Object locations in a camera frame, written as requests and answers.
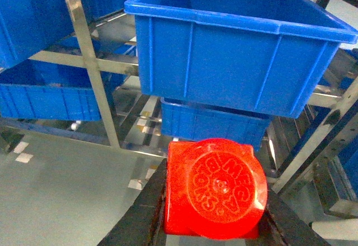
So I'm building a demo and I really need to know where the blue bin lower left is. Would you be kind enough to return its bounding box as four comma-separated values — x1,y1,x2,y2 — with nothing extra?
0,60,126,122

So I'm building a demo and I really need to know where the red toy block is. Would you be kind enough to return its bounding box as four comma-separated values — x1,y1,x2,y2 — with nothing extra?
164,138,268,240

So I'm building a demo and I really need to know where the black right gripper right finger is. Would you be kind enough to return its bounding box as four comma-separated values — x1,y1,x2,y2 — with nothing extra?
258,192,330,246

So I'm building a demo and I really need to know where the blue bin on left shelf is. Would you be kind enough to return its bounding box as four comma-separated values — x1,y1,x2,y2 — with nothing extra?
1,0,73,68

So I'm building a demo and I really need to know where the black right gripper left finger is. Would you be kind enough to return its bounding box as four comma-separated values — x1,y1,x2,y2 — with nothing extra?
98,159,167,245

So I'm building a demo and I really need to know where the steel rack upright post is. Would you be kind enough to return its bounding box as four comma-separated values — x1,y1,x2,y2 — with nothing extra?
65,0,120,148

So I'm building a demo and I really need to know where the blue bin under target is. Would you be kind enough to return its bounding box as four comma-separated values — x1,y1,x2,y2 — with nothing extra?
161,98,273,151

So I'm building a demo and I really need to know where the large blue plastic bin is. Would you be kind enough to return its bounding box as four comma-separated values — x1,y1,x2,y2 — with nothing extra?
125,0,357,118

